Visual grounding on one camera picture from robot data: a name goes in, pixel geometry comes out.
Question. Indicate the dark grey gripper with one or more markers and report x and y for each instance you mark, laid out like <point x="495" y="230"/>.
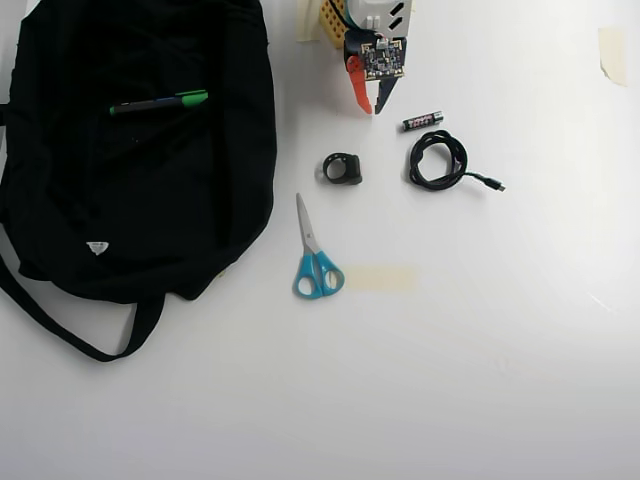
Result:
<point x="361" y="90"/>

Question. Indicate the green capped black marker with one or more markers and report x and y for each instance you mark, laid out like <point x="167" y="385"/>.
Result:
<point x="150" y="104"/>

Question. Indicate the yellow perforated robot base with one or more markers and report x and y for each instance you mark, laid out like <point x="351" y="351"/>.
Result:
<point x="331" y="27"/>

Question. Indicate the white grey teal robot arm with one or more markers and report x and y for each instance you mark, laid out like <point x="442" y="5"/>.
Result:
<point x="380" y="15"/>

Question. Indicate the beige tape under robot base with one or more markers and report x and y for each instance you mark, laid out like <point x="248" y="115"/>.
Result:
<point x="306" y="25"/>

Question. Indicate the black fabric bag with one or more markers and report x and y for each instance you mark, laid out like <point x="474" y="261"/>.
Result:
<point x="135" y="175"/>

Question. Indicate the black aaa battery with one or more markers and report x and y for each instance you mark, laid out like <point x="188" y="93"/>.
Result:
<point x="420" y="121"/>

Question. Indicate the wide beige tape strip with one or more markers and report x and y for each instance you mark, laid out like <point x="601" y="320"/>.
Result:
<point x="385" y="279"/>

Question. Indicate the beige tape with torn corner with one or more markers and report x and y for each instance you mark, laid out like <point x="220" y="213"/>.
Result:
<point x="612" y="50"/>

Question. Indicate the bare camera circuit board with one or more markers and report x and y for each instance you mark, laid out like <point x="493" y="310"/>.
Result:
<point x="384" y="59"/>

